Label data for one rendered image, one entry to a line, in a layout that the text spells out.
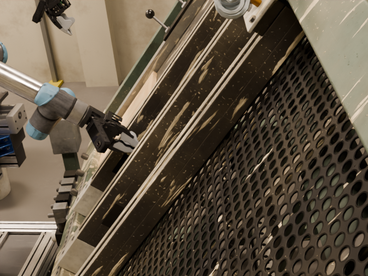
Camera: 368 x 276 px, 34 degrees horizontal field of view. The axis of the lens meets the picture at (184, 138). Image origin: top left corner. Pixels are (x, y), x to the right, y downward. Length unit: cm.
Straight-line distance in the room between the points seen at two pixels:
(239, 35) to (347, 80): 80
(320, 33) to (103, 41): 446
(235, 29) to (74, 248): 83
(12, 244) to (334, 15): 266
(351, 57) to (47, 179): 355
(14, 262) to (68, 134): 75
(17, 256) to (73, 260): 134
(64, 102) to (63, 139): 101
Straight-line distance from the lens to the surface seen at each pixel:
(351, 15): 85
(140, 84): 248
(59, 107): 185
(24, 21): 561
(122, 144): 190
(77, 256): 190
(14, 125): 281
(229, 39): 153
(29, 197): 406
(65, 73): 566
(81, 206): 214
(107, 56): 533
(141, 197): 140
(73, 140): 285
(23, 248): 328
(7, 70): 207
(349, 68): 76
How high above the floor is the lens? 212
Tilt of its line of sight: 29 degrees down
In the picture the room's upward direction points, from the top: 6 degrees counter-clockwise
